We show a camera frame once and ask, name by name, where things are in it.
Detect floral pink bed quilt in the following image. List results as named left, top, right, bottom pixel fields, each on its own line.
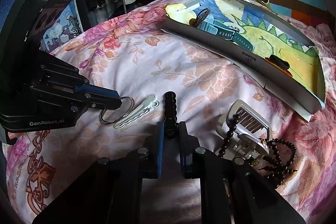
left=2, top=0, right=335, bottom=223

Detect dark bead bracelet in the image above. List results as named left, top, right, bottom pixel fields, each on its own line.
left=217, top=113, right=299, bottom=188

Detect black hair claw clip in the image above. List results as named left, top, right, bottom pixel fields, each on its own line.
left=268, top=55, right=290, bottom=70

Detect black knobbed hair clip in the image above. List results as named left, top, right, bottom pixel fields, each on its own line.
left=163, top=91, right=178, bottom=139

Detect blue wrist watch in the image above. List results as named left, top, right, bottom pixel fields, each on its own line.
left=198, top=19, right=254, bottom=52

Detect grey box with dinosaur drawing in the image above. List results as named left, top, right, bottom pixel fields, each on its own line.
left=165, top=0, right=326, bottom=119

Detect silver hair clips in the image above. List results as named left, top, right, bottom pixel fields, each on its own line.
left=113, top=94, right=159, bottom=129

